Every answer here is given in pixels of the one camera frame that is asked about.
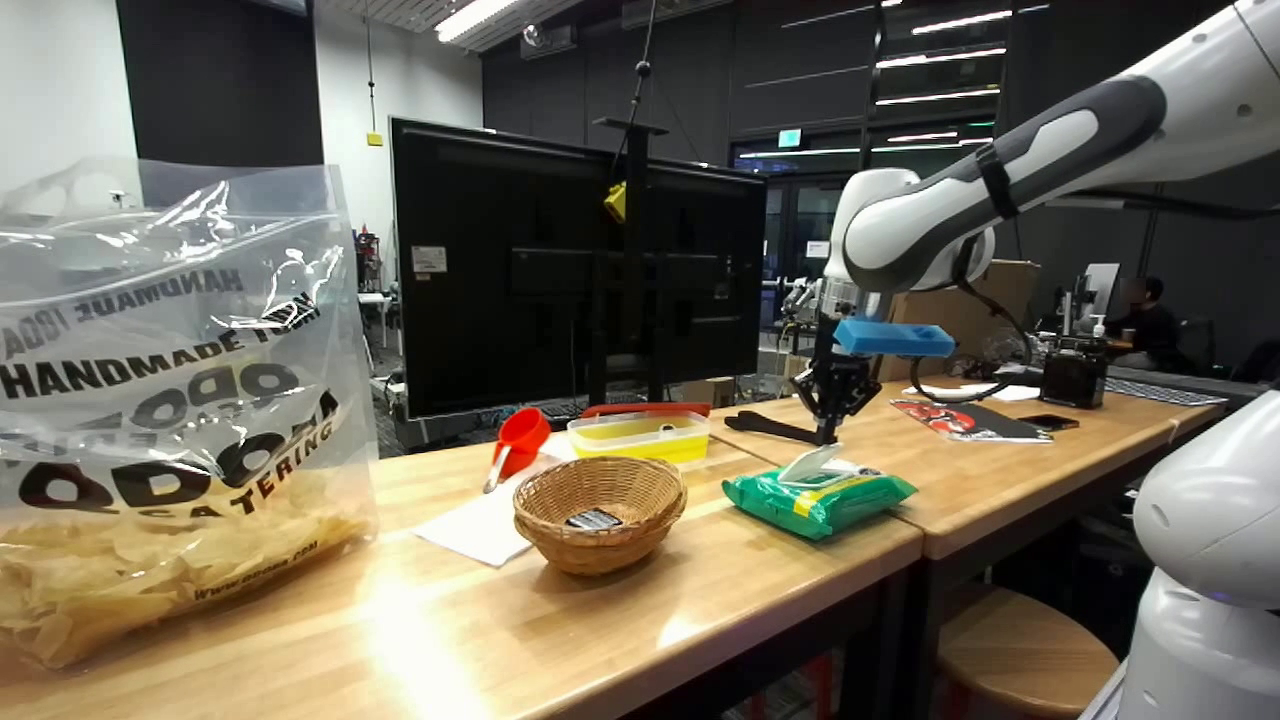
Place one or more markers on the red and black magazine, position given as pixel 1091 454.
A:
pixel 965 422

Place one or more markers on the green exit sign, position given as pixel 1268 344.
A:
pixel 790 138

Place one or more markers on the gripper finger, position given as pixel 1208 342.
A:
pixel 860 393
pixel 812 393

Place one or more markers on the ceiling projector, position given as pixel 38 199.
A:
pixel 548 40

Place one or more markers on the wicker basket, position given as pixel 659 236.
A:
pixel 600 540

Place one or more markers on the person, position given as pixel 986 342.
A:
pixel 1148 325

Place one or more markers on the white paper napkin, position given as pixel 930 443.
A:
pixel 475 528

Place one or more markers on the green pack of wipes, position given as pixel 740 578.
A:
pixel 820 505

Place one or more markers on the keyboard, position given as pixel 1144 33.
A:
pixel 1165 391

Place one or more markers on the black phone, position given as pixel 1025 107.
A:
pixel 1048 422

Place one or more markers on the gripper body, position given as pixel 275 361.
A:
pixel 838 350

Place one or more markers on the small dark packet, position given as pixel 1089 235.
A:
pixel 594 520

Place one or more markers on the red measuring scoop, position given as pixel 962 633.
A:
pixel 522 438

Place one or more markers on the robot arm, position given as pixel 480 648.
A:
pixel 1080 130

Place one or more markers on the cardboard box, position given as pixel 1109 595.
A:
pixel 985 305

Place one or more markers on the black box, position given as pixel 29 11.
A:
pixel 1072 380

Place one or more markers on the yellow tag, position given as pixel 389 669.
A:
pixel 616 202

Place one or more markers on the black flat tool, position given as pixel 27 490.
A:
pixel 770 427

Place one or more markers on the yellow container with red lid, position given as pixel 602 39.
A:
pixel 640 438

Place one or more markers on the large black monitor on stand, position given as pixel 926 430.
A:
pixel 480 290

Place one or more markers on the wooden stool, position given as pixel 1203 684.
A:
pixel 1020 650

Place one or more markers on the clear plastic bag of chips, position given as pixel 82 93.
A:
pixel 170 420

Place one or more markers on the pump bottle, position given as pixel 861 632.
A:
pixel 1099 328

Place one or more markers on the white paper sheet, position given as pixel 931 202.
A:
pixel 1010 393

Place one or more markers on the white wipes pack lid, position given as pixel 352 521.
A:
pixel 812 464

